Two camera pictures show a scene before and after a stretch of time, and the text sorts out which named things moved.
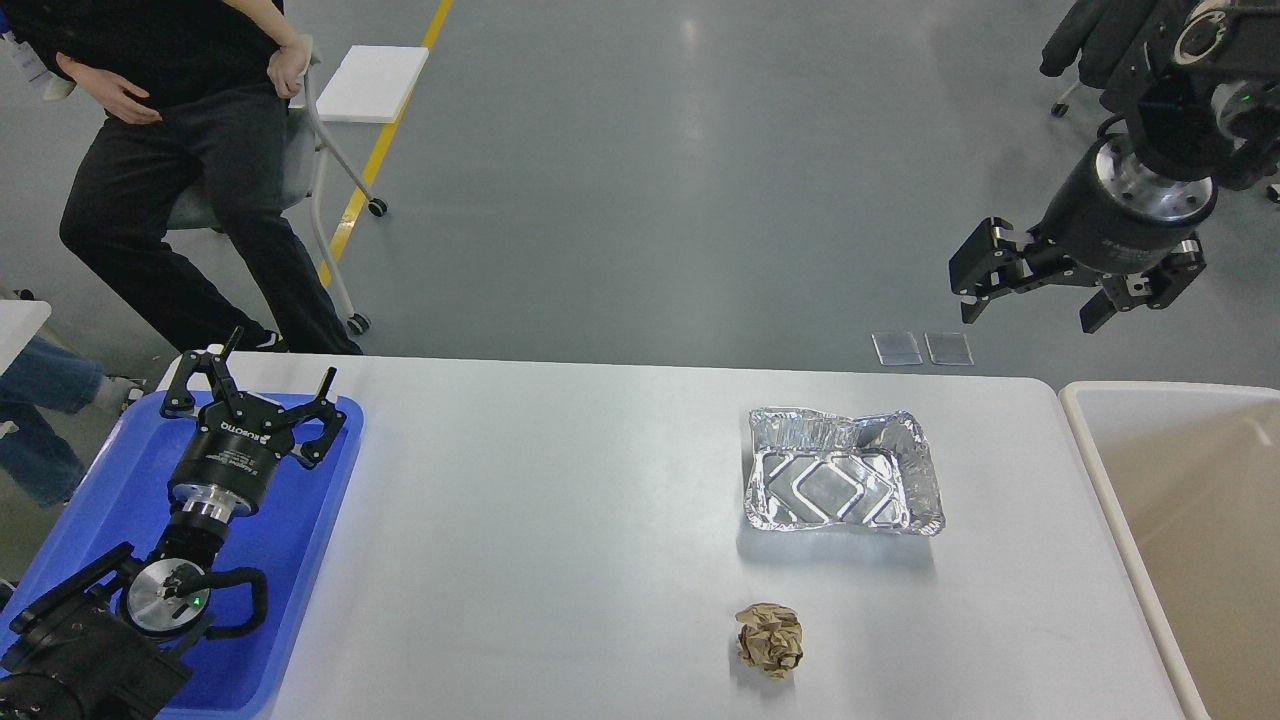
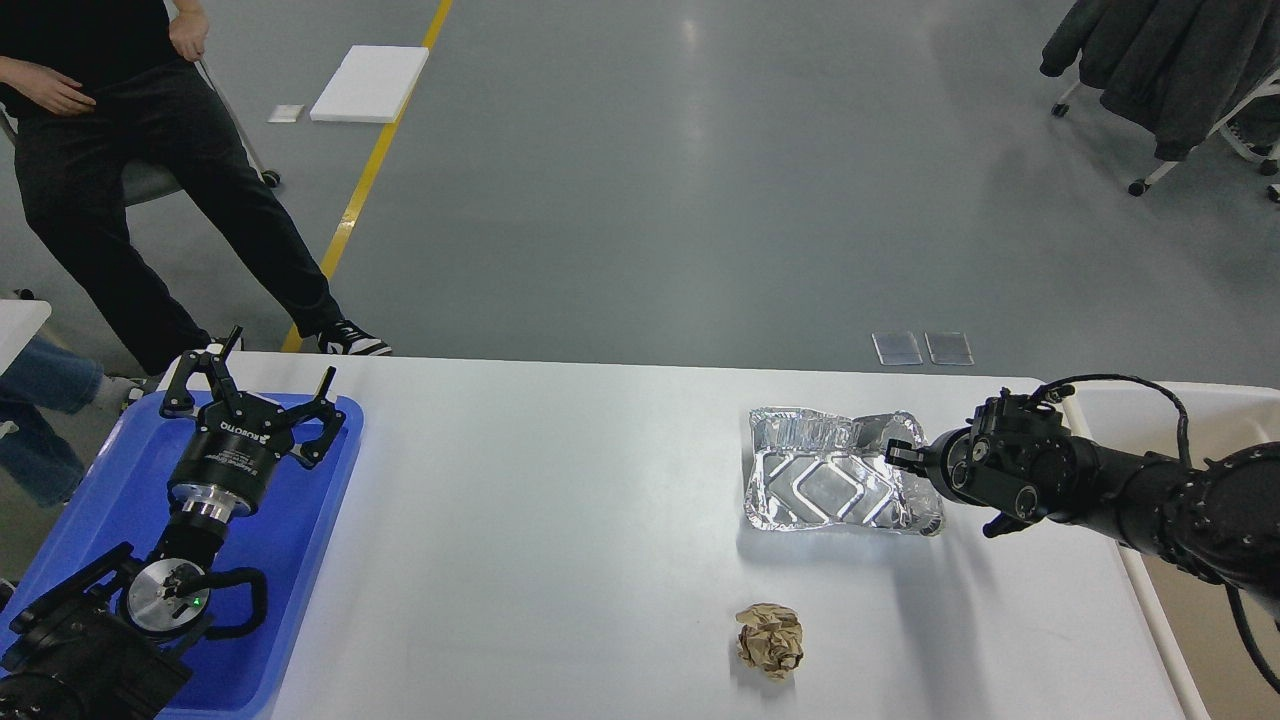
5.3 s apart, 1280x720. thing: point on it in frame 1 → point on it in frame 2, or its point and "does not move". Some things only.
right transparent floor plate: (948, 349) does not move
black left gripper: (224, 467) does not move
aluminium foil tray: (811, 470) does not move
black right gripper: (1110, 213) → (1015, 456)
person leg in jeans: (35, 463) does not move
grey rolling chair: (307, 141) → (150, 180)
